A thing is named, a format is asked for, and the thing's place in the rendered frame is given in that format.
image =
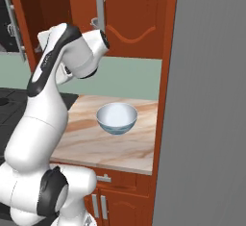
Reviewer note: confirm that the black microwave oven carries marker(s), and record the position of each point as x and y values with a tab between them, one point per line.
7	21

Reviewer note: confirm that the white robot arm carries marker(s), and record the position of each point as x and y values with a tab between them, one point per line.
38	130

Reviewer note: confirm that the orange base cabinet door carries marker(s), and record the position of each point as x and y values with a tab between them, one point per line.
90	209
128	209

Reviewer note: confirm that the orange wall cabinet door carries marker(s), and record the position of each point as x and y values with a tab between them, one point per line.
80	2
137	15

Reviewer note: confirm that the white and blue bowl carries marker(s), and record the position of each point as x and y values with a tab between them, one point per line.
117	117

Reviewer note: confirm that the grey fridge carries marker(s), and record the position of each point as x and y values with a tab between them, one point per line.
205	108

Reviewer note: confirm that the orange drawer front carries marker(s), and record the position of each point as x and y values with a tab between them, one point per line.
128	181

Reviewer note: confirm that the orange tall cabinet side panel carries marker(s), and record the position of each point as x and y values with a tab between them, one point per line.
166	76

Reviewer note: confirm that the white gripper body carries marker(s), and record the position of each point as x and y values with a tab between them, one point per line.
65	73

